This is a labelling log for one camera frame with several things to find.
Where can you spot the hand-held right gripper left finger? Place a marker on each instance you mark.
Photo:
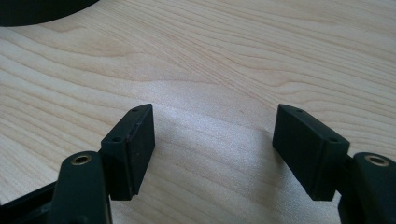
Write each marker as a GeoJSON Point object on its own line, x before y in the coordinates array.
{"type": "Point", "coordinates": [129, 158]}

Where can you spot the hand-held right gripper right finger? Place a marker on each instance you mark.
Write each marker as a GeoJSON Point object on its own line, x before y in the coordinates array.
{"type": "Point", "coordinates": [306, 152]}

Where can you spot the black round object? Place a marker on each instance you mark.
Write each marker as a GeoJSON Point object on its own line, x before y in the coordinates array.
{"type": "Point", "coordinates": [37, 9]}

